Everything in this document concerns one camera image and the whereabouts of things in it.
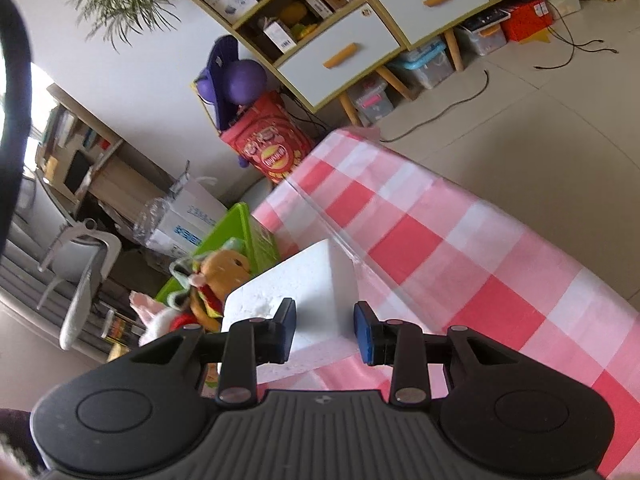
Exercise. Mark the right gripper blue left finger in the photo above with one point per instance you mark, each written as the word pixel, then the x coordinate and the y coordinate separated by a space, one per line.
pixel 247 345

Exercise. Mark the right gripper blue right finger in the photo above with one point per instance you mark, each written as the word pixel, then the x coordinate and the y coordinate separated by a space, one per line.
pixel 405 348

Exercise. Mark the hamburger plush toy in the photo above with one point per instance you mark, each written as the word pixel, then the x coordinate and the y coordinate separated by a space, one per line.
pixel 204 290

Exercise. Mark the pink plush toy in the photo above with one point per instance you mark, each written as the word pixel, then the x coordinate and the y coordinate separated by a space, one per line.
pixel 146 307

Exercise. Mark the red white checkered tablecloth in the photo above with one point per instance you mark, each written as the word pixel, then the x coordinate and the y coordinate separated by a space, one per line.
pixel 433 254

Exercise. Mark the white foam block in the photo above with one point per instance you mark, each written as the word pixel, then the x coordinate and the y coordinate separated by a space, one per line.
pixel 322 281

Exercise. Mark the green plastic bin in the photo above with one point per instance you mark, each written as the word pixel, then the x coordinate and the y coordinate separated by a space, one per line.
pixel 240 231

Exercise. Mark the white paper shopping bag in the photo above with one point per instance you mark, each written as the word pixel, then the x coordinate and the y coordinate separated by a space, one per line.
pixel 176 224

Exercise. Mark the white grey office chair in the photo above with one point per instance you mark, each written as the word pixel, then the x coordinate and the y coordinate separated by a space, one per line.
pixel 65 261

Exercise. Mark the red snack bucket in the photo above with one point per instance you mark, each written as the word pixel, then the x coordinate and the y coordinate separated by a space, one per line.
pixel 265 137

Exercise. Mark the wooden desk bookshelf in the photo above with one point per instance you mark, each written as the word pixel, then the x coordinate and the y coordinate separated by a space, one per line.
pixel 87 164

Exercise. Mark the purple bounce ball toy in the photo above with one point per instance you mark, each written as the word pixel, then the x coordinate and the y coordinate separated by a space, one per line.
pixel 228 82

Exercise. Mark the clear plastic storage box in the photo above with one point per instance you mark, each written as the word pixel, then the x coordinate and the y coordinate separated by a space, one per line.
pixel 426 66

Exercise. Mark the wooden shelf cabinet with drawers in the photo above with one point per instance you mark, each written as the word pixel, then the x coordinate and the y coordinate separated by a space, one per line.
pixel 355 41

